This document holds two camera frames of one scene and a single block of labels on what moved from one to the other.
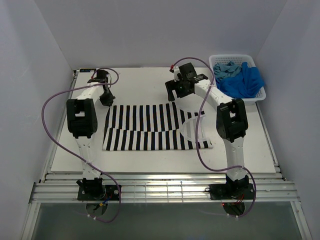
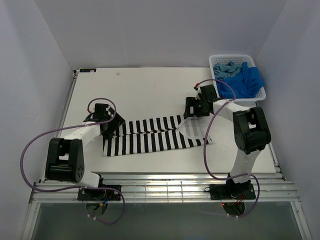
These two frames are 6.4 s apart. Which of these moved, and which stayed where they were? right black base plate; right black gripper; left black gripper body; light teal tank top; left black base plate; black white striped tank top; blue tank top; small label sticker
Moved: right black gripper; left black gripper body; black white striped tank top
Stayed: left black base plate; right black base plate; blue tank top; light teal tank top; small label sticker
